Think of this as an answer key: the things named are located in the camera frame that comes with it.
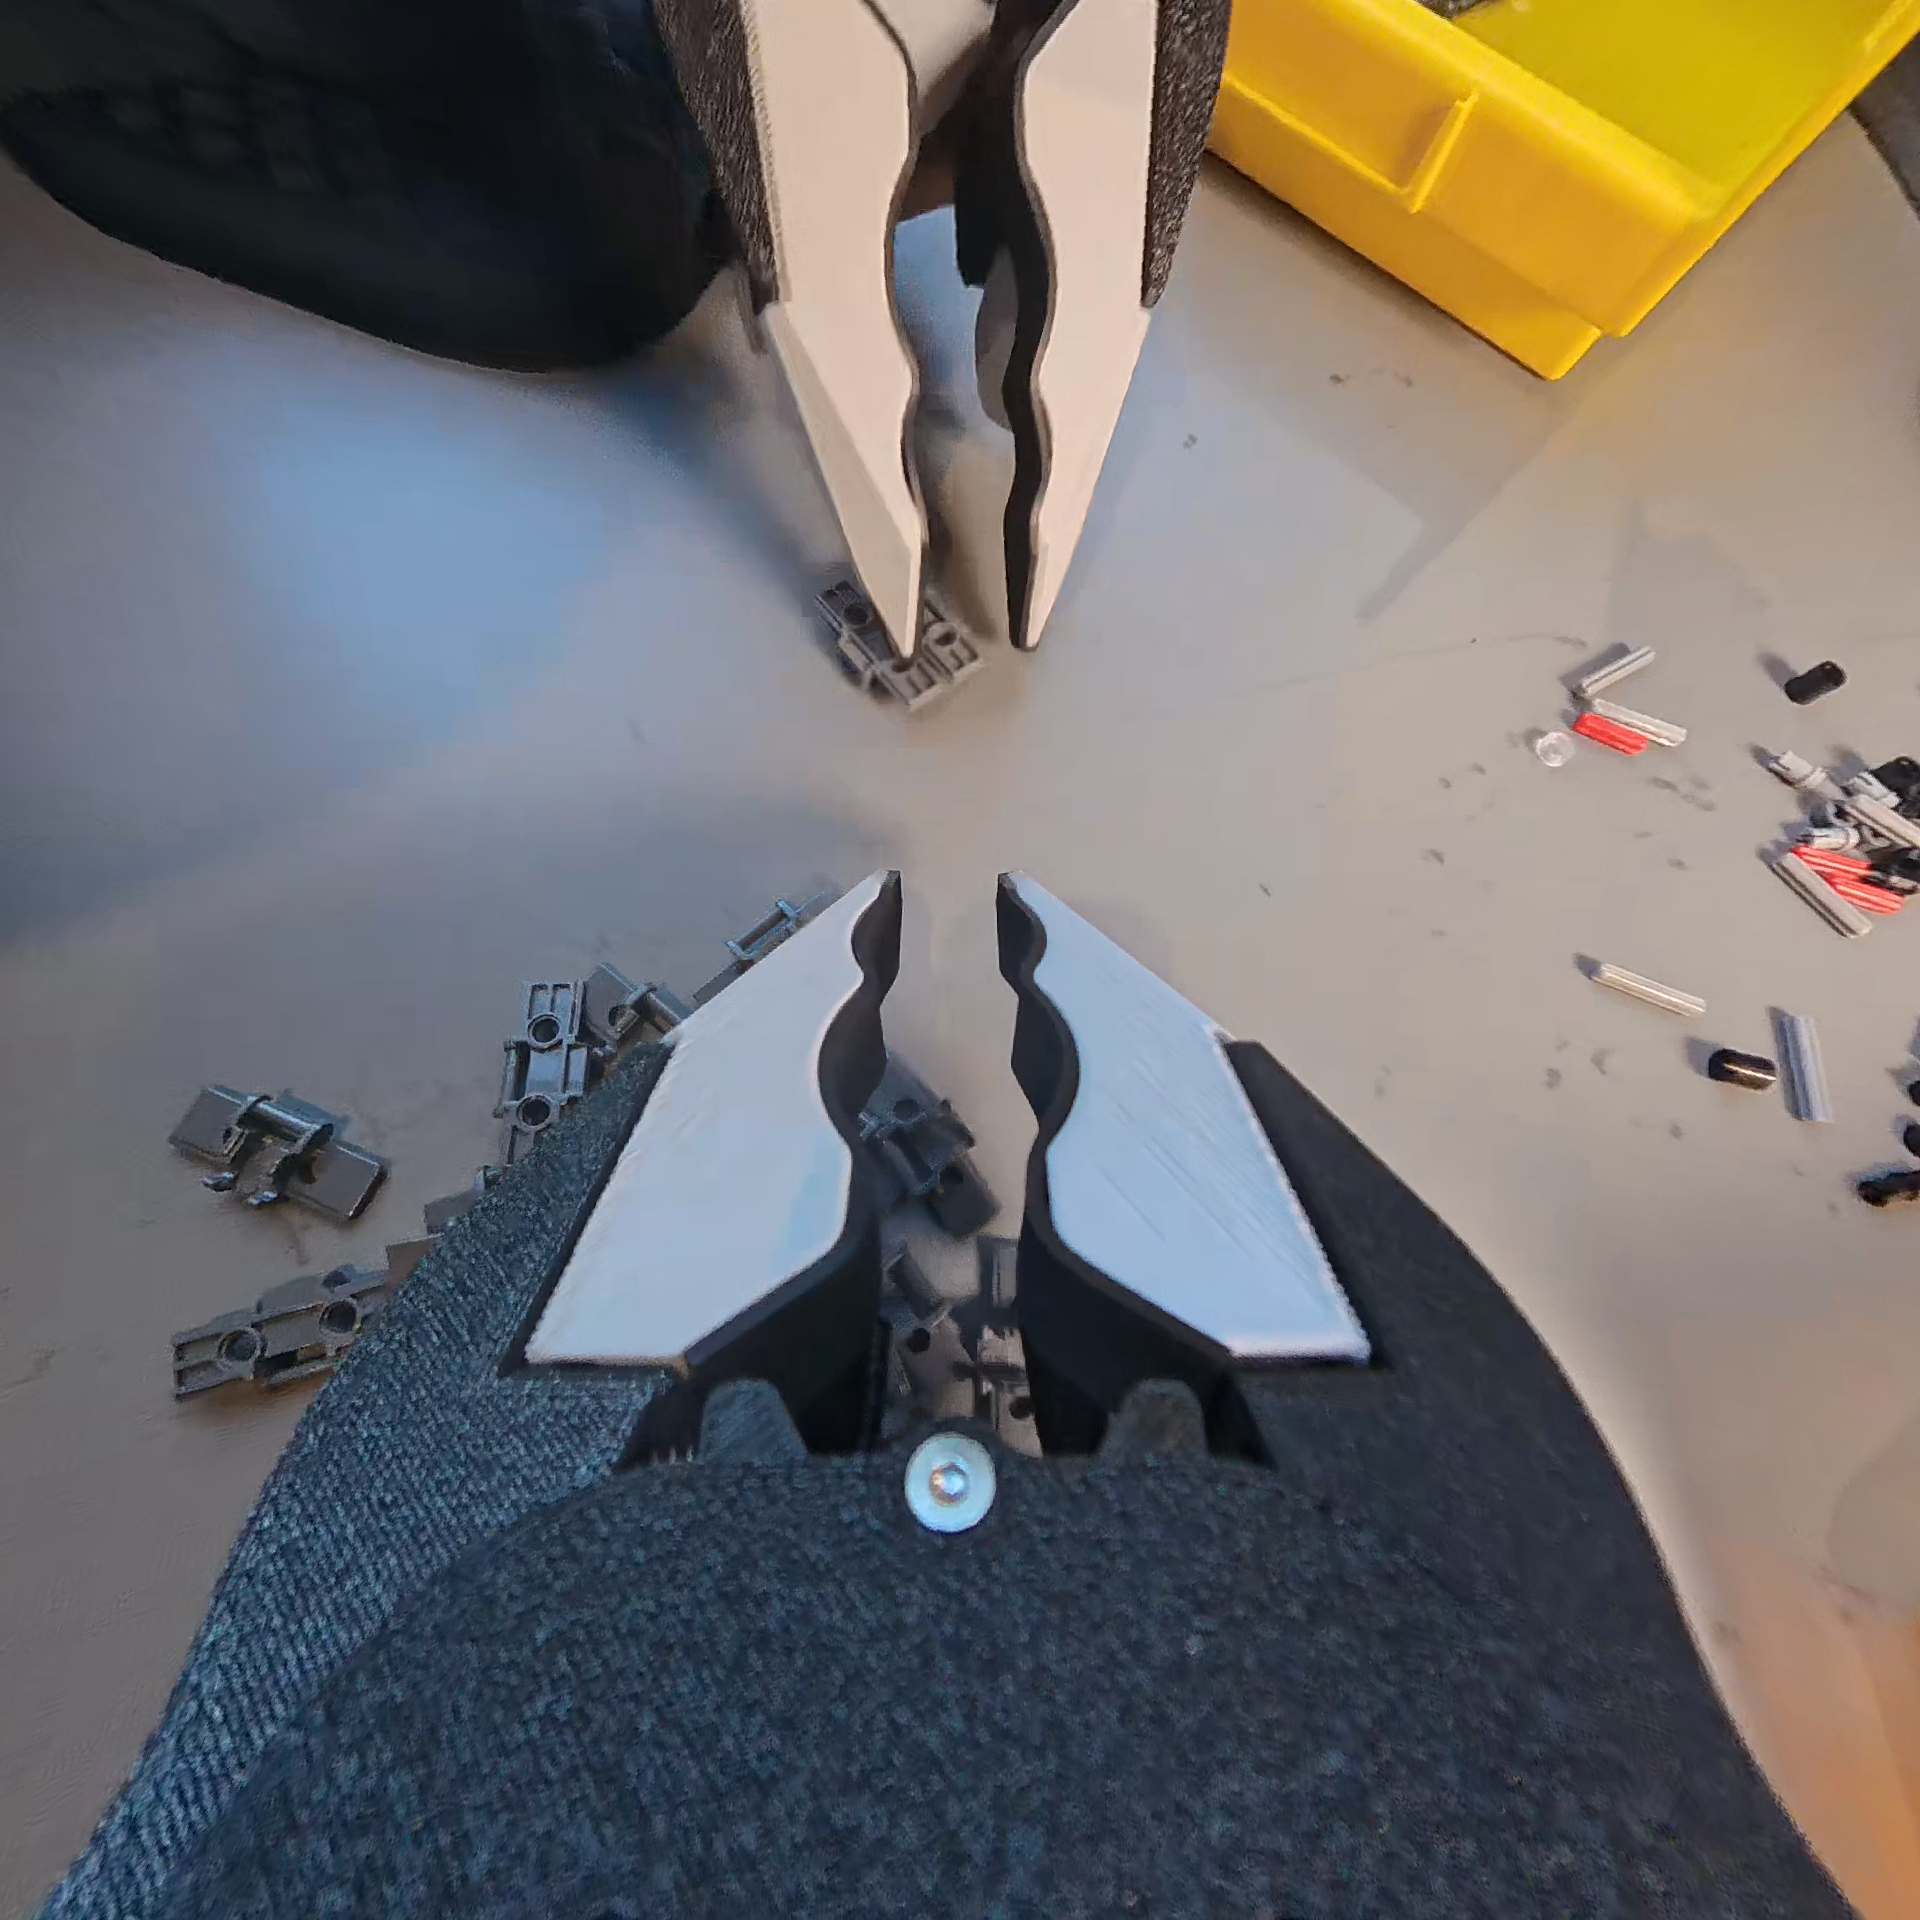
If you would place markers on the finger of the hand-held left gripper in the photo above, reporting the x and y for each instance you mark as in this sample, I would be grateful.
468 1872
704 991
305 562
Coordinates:
1094 226
834 226

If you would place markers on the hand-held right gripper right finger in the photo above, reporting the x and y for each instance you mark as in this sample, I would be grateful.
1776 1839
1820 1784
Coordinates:
1189 1186

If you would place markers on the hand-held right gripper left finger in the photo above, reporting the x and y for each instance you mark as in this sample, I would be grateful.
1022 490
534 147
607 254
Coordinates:
704 1197

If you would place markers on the small grey track link cluster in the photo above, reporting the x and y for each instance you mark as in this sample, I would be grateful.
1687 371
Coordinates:
279 1147

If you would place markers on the yellow storage bin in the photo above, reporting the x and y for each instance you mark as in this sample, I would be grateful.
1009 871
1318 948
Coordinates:
1575 179

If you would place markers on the grey desk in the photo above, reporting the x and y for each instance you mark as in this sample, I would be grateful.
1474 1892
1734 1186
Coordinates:
1349 601

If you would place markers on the black armrest pad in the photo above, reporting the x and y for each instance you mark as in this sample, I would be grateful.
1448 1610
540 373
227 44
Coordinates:
376 179

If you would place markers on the scatter of black red pins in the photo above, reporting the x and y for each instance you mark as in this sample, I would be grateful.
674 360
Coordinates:
1831 882

